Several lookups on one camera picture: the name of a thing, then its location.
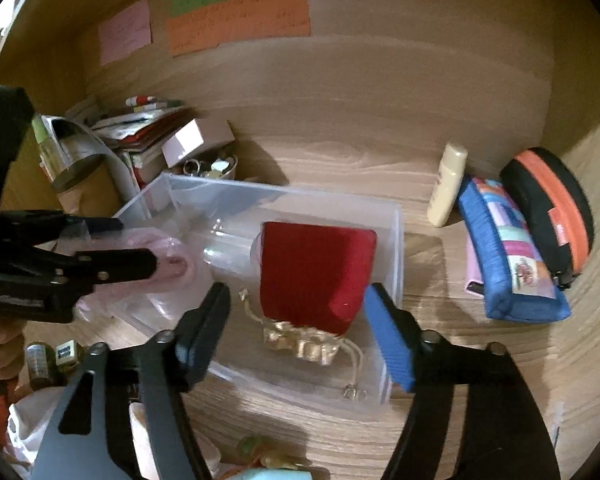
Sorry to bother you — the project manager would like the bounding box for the gold organza drawstring pouch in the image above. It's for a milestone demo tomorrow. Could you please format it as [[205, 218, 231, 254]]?
[[239, 287, 367, 402]]

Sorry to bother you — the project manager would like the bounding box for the wooden desktop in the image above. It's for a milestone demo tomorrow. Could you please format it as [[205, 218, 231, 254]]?
[[60, 95, 600, 480]]

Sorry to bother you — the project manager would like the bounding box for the teal object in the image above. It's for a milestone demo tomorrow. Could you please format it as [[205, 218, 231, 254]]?
[[239, 464, 332, 480]]

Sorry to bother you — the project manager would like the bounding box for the small white pink box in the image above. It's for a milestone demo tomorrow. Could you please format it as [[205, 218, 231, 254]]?
[[160, 118, 236, 166]]

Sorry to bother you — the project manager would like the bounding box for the bowl of small trinkets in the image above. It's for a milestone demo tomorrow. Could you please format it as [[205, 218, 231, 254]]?
[[182, 152, 239, 181]]

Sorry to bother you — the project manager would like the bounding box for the clear bottle in box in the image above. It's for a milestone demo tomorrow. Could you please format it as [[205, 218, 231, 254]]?
[[201, 219, 267, 274]]

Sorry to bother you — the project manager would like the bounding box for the pink sticky note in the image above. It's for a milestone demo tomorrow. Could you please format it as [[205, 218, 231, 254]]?
[[98, 0, 154, 67]]

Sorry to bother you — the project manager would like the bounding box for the brown cylindrical tin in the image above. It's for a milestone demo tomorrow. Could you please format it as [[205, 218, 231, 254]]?
[[50, 154, 124, 222]]

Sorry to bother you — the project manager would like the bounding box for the blue patchwork pencil case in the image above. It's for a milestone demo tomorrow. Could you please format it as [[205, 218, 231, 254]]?
[[455, 175, 572, 324]]

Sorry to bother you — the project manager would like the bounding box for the red velvet box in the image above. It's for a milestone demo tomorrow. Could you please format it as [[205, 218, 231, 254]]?
[[258, 220, 379, 337]]

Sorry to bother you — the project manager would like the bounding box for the white cloth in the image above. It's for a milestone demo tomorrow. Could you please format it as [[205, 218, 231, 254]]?
[[7, 387, 72, 480]]

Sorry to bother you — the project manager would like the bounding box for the stack of books and papers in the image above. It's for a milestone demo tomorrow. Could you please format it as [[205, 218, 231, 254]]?
[[65, 95, 192, 192]]

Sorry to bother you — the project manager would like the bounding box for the person's left hand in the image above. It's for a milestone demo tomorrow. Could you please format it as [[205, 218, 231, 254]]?
[[0, 319, 27, 382]]

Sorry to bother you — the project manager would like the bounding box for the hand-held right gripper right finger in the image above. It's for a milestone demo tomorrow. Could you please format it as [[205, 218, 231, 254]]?
[[364, 282, 562, 480]]

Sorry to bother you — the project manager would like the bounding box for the clear plastic storage box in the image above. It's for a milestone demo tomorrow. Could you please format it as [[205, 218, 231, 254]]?
[[111, 171, 406, 409]]

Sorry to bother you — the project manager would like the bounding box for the small brown bottle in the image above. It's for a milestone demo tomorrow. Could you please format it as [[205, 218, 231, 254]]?
[[23, 342, 56, 391]]

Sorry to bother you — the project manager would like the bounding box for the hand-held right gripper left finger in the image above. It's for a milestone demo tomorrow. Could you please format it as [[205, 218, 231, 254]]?
[[30, 282, 232, 480]]

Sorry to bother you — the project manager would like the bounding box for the pink flat case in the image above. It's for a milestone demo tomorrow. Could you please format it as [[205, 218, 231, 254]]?
[[463, 235, 487, 300]]

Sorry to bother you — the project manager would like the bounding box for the cream lotion bottle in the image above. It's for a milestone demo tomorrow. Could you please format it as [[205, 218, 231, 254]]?
[[426, 142, 469, 228]]

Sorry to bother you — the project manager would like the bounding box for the green yellow trinket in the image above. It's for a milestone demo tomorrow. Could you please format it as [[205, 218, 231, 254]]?
[[234, 434, 307, 469]]

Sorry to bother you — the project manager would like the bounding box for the black orange round zip case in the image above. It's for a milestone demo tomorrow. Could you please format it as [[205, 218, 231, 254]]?
[[498, 147, 596, 291]]

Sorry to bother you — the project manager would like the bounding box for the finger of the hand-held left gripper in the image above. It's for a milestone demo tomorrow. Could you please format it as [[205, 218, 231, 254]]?
[[0, 211, 127, 247], [30, 247, 159, 294]]

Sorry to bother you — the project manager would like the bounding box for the silver foil bag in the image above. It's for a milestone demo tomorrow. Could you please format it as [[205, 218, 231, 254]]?
[[40, 114, 124, 181]]

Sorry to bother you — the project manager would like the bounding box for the orange sticky note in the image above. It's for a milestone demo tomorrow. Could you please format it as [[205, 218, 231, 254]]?
[[164, 0, 313, 57]]

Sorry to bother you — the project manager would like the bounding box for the pink translucent pouch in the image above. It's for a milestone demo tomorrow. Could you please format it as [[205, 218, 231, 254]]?
[[75, 227, 199, 312]]

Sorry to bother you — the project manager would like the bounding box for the small white label bottle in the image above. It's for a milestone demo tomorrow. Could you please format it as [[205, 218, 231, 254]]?
[[55, 338, 86, 374]]

